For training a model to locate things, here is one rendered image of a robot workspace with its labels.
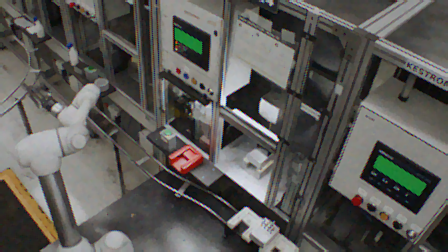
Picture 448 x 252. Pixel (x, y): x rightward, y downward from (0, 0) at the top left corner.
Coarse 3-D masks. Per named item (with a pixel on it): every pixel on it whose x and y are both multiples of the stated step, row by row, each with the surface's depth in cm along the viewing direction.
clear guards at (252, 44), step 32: (256, 32) 157; (288, 32) 146; (320, 32) 136; (224, 64) 181; (256, 64) 166; (288, 64) 153; (320, 64) 142; (224, 96) 192; (256, 96) 176; (288, 96) 161; (320, 96) 149; (192, 128) 227; (256, 128) 186; (320, 128) 157; (288, 160) 180; (288, 192) 191
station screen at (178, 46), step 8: (176, 24) 187; (184, 32) 185; (192, 32) 181; (176, 40) 193; (200, 40) 180; (176, 48) 196; (184, 48) 191; (192, 56) 190; (200, 56) 185; (200, 64) 188
